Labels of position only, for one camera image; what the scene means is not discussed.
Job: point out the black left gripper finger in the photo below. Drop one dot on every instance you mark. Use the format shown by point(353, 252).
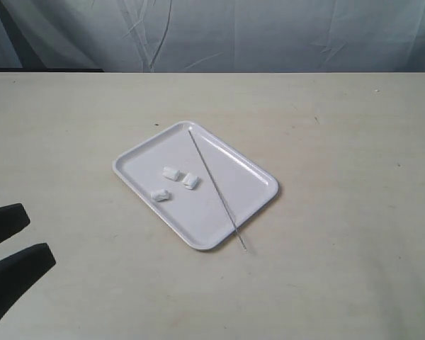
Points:
point(13, 219)
point(19, 271)

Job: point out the white marshmallow bottom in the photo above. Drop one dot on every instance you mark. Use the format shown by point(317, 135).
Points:
point(160, 195)

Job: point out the white marshmallow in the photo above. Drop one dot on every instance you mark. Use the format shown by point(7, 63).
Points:
point(160, 195)
point(171, 173)
point(190, 181)

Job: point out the white marshmallow top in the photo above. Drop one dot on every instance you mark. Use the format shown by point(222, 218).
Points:
point(171, 173)

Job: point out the thin metal skewer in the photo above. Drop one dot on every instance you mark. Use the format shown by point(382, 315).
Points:
point(218, 192)

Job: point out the white rectangular plastic tray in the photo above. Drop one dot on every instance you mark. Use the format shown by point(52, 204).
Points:
point(197, 215)

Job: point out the grey-blue fabric backdrop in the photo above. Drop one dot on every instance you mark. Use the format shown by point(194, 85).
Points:
point(213, 36)

